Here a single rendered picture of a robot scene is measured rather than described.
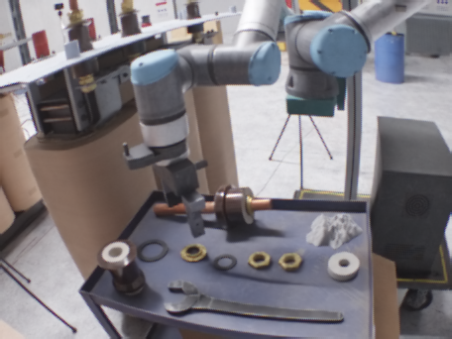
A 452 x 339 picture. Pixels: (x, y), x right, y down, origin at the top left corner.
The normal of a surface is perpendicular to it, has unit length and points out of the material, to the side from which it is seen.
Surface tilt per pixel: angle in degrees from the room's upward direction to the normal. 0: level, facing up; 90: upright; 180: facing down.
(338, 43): 92
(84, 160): 90
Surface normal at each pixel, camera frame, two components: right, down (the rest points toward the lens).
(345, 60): 0.06, 0.51
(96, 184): 0.46, 0.38
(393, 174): -0.36, 0.49
